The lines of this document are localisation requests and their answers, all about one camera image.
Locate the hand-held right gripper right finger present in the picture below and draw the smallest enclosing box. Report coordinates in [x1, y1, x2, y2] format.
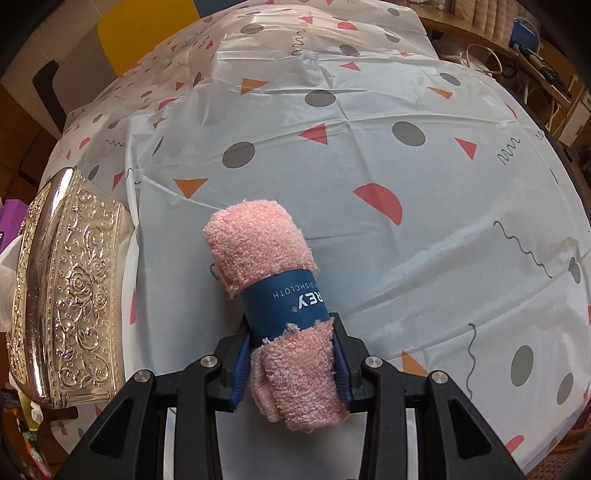
[330, 313, 527, 480]

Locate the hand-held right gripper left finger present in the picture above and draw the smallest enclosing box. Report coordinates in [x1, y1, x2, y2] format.
[53, 325, 254, 480]

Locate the pink dishcloth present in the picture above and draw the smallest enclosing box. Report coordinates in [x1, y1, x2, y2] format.
[203, 198, 349, 433]

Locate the gold embossed tissue box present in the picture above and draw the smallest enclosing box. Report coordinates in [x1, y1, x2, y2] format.
[6, 167, 134, 411]

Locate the patterned plastic tablecloth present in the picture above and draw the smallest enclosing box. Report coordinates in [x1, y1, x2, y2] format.
[46, 0, 591, 480]

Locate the colourful printed packet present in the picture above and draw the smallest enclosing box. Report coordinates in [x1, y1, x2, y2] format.
[14, 401, 51, 480]

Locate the carved wooden chair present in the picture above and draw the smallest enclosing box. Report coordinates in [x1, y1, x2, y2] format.
[540, 434, 591, 480]

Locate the white tissue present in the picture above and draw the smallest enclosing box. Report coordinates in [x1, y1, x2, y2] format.
[0, 242, 21, 333]

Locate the purple tissue box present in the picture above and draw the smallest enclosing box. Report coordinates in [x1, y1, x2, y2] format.
[0, 198, 28, 250]

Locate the wooden wardrobe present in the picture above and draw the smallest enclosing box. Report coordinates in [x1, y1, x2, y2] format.
[0, 83, 61, 204]

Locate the white tote bag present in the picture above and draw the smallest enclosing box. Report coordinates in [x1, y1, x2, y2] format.
[436, 44, 504, 77]

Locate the white cabinet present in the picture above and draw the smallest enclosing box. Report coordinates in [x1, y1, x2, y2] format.
[561, 88, 591, 148]

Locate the grey yellow blue headboard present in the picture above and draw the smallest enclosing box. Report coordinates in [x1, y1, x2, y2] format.
[0, 0, 241, 112]

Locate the wooden desk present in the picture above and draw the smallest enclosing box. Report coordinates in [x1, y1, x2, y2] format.
[418, 9, 518, 61]

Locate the beige patterned curtain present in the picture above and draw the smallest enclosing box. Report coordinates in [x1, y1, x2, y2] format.
[452, 0, 518, 38]

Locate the blue folding chair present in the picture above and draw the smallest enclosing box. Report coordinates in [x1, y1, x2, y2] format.
[510, 17, 541, 54]

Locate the black bed frame post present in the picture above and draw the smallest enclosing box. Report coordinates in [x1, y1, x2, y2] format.
[32, 60, 65, 139]

